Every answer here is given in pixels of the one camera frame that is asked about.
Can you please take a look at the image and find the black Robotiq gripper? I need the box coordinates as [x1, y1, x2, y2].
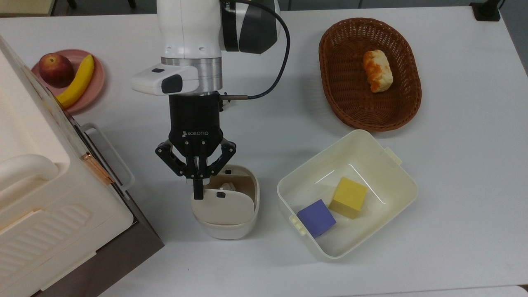
[155, 92, 237, 200]

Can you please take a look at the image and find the cream trash can with lid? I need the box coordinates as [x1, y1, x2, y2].
[190, 164, 261, 241]

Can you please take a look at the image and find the pink plate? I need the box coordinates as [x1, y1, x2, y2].
[31, 49, 106, 115]

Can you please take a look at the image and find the purple cube block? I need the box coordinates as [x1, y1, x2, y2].
[297, 199, 337, 238]

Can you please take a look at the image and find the yellow toy banana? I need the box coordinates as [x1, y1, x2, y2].
[55, 54, 95, 110]

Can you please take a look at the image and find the yellow cube block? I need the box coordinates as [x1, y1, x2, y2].
[328, 176, 368, 220]

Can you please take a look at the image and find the cream toy microwave oven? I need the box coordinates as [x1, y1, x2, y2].
[0, 35, 135, 297]

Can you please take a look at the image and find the brown wicker basket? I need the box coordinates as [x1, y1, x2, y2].
[318, 17, 423, 133]

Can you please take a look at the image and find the red toy apple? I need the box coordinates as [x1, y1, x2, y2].
[38, 52, 75, 89]

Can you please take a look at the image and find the white plastic storage box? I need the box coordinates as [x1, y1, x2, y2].
[276, 129, 418, 261]

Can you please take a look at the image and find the toy bread piece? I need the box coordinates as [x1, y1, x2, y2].
[363, 49, 394, 94]

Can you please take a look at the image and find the beige wooden furniture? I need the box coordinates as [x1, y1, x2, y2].
[0, 0, 57, 17]

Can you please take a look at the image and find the black clamp base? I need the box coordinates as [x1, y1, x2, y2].
[470, 0, 502, 22]

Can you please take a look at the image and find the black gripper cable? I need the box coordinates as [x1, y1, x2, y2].
[219, 0, 291, 102]

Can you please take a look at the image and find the white drawer handle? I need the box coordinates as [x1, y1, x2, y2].
[80, 122, 136, 193]

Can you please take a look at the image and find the copper oven door handle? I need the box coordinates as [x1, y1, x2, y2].
[80, 151, 115, 185]

